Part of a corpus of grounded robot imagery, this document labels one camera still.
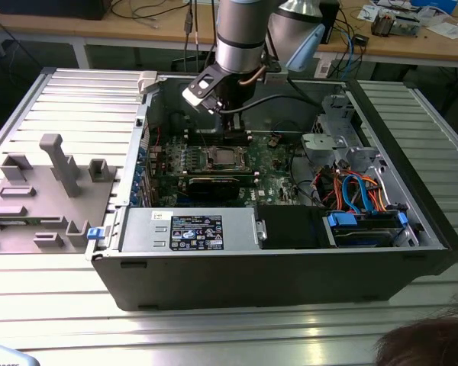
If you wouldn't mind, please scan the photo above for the wire locking lever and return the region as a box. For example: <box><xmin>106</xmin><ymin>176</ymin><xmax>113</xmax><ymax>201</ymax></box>
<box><xmin>197</xmin><ymin>127</ymin><xmax>211</xmax><ymax>152</ymax></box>

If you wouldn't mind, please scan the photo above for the CPU socket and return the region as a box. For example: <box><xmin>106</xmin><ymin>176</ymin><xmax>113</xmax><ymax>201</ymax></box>
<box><xmin>205</xmin><ymin>146</ymin><xmax>250</xmax><ymax>172</ymax></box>

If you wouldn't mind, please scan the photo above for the CPU cooler heat sink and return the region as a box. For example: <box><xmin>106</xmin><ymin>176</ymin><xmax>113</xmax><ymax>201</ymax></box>
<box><xmin>370</xmin><ymin>8</ymin><xmax>398</xmax><ymax>38</ymax></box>

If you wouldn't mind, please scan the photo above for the white paper label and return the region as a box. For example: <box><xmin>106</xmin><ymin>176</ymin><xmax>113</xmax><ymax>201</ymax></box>
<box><xmin>314</xmin><ymin>59</ymin><xmax>332</xmax><ymax>80</ymax></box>

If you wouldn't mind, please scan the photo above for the grey plastic latch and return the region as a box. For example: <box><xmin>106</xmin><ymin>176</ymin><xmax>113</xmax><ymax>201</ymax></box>
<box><xmin>136</xmin><ymin>70</ymin><xmax>162</xmax><ymax>95</ymax></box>

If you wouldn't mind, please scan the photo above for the green motherboard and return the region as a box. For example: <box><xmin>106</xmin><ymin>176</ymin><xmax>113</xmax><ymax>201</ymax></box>
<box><xmin>147</xmin><ymin>128</ymin><xmax>305</xmax><ymax>209</ymax></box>

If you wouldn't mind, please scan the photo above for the black graphics card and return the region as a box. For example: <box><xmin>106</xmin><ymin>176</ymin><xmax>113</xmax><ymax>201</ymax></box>
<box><xmin>188</xmin><ymin>175</ymin><xmax>240</xmax><ymax>202</ymax></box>

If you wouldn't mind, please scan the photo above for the grey metal drive cage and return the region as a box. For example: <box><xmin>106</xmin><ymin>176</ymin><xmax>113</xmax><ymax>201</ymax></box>
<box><xmin>300</xmin><ymin>93</ymin><xmax>385</xmax><ymax>175</ymax></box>

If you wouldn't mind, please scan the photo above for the wooden desk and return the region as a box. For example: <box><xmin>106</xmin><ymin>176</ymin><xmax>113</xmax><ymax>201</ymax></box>
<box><xmin>0</xmin><ymin>0</ymin><xmax>458</xmax><ymax>70</ymax></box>

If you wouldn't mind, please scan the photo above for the black upright box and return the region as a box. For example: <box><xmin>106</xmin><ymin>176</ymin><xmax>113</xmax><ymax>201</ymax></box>
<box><xmin>320</xmin><ymin>0</ymin><xmax>341</xmax><ymax>46</ymax></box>

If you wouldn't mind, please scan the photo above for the white paper sheet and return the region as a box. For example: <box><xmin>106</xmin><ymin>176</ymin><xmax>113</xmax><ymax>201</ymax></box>
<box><xmin>356</xmin><ymin>2</ymin><xmax>379</xmax><ymax>23</ymax></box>
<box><xmin>423</xmin><ymin>21</ymin><xmax>458</xmax><ymax>40</ymax></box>

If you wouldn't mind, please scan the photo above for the silver power supply unit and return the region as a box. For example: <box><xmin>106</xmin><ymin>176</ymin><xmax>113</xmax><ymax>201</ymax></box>
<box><xmin>118</xmin><ymin>207</ymin><xmax>260</xmax><ymax>252</ymax></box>

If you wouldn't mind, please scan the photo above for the blue disk carrier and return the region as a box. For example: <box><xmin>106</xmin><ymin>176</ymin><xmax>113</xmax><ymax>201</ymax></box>
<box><xmin>327</xmin><ymin>211</ymin><xmax>408</xmax><ymax>249</ymax></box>

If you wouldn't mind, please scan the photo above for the grey electronic device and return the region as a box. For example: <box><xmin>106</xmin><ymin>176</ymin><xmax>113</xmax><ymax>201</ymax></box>
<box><xmin>395</xmin><ymin>13</ymin><xmax>421</xmax><ymax>38</ymax></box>

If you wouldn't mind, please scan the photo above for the black PC case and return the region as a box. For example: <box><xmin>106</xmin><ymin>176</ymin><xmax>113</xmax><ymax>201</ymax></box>
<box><xmin>84</xmin><ymin>70</ymin><xmax>458</xmax><ymax>313</ymax></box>

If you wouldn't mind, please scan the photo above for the hard disk drive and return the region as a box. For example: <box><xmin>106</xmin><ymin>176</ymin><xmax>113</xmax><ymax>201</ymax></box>
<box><xmin>334</xmin><ymin>227</ymin><xmax>397</xmax><ymax>249</ymax></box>

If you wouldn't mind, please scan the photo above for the blue box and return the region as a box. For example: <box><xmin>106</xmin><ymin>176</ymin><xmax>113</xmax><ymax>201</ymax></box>
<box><xmin>410</xmin><ymin>0</ymin><xmax>458</xmax><ymax>12</ymax></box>

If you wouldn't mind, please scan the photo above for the grey parts rack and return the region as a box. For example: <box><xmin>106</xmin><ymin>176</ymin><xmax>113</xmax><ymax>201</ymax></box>
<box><xmin>0</xmin><ymin>133</ymin><xmax>119</xmax><ymax>255</ymax></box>

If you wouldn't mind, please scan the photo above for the brown-haired person's head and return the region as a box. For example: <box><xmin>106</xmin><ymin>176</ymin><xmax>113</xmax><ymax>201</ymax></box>
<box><xmin>373</xmin><ymin>300</ymin><xmax>458</xmax><ymax>366</ymax></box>

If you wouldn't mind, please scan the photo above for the white plastic device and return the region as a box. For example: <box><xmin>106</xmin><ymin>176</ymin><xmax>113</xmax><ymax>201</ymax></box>
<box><xmin>0</xmin><ymin>342</ymin><xmax>37</xmax><ymax>366</ymax></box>

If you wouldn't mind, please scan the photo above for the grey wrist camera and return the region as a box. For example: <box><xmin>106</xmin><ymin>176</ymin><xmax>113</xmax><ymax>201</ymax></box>
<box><xmin>264</xmin><ymin>71</ymin><xmax>290</xmax><ymax>85</ymax></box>

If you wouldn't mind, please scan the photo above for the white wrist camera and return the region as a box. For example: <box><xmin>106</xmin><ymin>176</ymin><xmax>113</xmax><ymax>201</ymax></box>
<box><xmin>182</xmin><ymin>74</ymin><xmax>219</xmax><ymax>114</ymax></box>

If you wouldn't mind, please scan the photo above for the orange wire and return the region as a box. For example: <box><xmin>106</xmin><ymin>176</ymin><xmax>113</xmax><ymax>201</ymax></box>
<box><xmin>362</xmin><ymin>175</ymin><xmax>389</xmax><ymax>213</ymax></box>
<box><xmin>313</xmin><ymin>167</ymin><xmax>344</xmax><ymax>210</ymax></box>

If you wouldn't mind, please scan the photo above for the blue wire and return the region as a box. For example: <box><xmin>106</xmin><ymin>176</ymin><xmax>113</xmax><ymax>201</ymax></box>
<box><xmin>340</xmin><ymin>170</ymin><xmax>375</xmax><ymax>214</ymax></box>

